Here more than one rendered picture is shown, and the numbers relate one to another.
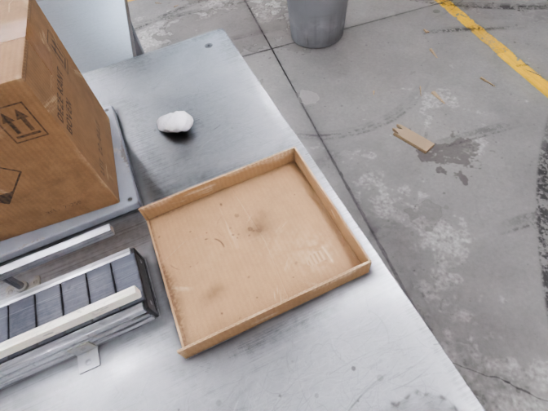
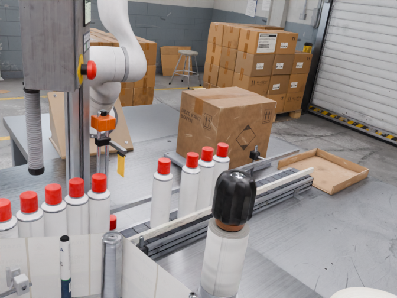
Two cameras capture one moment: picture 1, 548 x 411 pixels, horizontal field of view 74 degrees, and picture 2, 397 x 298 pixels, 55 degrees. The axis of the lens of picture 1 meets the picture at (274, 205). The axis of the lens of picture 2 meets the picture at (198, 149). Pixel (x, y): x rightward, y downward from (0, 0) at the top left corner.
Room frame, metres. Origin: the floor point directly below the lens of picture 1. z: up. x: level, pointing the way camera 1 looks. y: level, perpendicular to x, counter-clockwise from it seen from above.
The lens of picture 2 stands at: (-0.78, 1.24, 1.49)
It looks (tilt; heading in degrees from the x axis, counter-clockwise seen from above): 22 degrees down; 332
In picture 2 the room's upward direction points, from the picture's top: 7 degrees clockwise
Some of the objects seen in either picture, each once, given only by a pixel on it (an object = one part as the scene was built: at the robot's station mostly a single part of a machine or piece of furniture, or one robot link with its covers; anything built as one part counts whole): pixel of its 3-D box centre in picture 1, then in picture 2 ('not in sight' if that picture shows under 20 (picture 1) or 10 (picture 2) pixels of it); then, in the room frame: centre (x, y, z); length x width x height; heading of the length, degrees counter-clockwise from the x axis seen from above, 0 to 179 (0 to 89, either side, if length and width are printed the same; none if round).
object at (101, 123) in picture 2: not in sight; (108, 178); (0.06, 1.03, 1.05); 0.10 x 0.04 x 0.33; 16
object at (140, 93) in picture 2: not in sight; (101, 72); (3.87, 0.18, 0.45); 1.20 x 0.84 x 0.89; 11
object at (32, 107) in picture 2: not in sight; (33, 129); (0.07, 1.19, 1.18); 0.04 x 0.04 x 0.21
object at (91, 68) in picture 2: not in sight; (88, 70); (0.00, 1.09, 1.33); 0.04 x 0.03 x 0.04; 161
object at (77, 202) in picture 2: not in sight; (77, 220); (-0.01, 1.12, 0.98); 0.05 x 0.05 x 0.20
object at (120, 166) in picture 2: not in sight; (120, 164); (0.03, 1.01, 1.09); 0.03 x 0.01 x 0.06; 16
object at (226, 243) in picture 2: not in sight; (227, 239); (-0.23, 0.86, 1.03); 0.09 x 0.09 x 0.30
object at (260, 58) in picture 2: not in sight; (256, 73); (3.38, -1.73, 0.57); 1.20 x 0.85 x 1.14; 102
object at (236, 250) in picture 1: (247, 238); (323, 168); (0.29, 0.05, 0.85); 0.30 x 0.26 x 0.04; 106
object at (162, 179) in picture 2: not in sight; (161, 194); (0.05, 0.89, 0.98); 0.05 x 0.05 x 0.20
